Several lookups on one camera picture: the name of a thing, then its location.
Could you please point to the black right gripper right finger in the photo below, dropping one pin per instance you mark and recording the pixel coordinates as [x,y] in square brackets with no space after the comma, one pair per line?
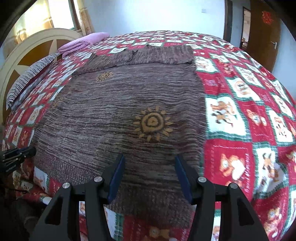
[238,220]

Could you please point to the pink folded blanket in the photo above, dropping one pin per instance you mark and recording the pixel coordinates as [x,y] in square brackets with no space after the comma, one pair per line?
[82,43]

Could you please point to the window with curtain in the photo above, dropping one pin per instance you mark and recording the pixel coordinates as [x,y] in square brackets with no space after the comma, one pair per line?
[42,15]

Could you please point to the cream wooden headboard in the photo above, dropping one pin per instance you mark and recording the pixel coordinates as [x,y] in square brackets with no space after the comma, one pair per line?
[32,49]

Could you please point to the brown striped knit sweater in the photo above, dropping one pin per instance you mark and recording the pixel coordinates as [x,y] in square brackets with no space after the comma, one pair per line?
[147,104]

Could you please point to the red door decoration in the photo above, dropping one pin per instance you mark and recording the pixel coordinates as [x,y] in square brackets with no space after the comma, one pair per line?
[267,17]

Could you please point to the zebra striped pillow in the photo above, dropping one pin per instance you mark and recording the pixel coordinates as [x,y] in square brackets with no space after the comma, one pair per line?
[29,80]

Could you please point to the brown wooden door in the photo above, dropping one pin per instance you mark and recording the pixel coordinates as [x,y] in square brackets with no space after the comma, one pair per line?
[263,39]

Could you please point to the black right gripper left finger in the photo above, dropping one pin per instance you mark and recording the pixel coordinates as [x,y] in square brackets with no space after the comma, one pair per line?
[60,219]

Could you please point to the red white cartoon bedspread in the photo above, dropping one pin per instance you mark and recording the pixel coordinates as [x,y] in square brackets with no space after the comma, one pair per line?
[250,132]

